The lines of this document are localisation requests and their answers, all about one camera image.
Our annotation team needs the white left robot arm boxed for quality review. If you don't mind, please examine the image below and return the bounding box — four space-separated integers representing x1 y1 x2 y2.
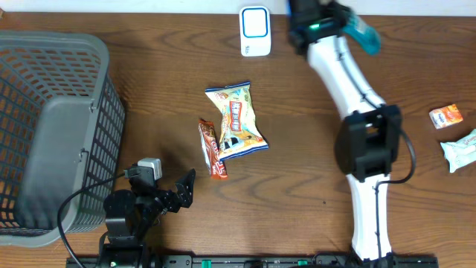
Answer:
96 165 196 268

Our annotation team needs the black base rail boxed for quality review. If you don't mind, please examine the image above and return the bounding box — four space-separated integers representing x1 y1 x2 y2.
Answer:
66 254 440 268

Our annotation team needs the red brown snack bar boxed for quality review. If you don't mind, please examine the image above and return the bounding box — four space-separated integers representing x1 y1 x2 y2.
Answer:
199 119 228 180

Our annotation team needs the grey plastic basket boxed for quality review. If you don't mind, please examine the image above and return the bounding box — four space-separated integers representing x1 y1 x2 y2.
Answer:
1 31 125 248

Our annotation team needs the orange small box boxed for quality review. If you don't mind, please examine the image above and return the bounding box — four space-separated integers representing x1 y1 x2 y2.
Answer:
429 104 463 130

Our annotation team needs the yellow wet wipes bag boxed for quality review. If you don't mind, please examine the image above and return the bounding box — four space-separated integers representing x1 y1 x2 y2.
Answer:
205 81 269 161

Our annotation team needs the blue mouthwash bottle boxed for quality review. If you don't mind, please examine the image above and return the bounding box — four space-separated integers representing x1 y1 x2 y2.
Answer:
343 11 381 55

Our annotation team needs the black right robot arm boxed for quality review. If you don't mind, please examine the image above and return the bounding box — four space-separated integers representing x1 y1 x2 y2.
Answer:
289 0 401 265

